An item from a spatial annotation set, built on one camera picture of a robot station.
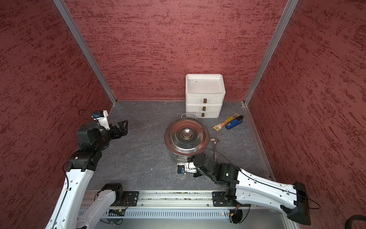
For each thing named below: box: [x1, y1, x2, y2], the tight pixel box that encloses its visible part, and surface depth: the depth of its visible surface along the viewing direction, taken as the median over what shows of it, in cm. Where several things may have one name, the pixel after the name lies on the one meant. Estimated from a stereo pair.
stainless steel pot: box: [163, 113, 211, 161], surface depth 81 cm
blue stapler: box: [224, 115, 244, 130], surface depth 106 cm
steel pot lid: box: [163, 117, 211, 157], surface depth 81 cm
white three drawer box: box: [185, 73, 226, 119], surface depth 100 cm
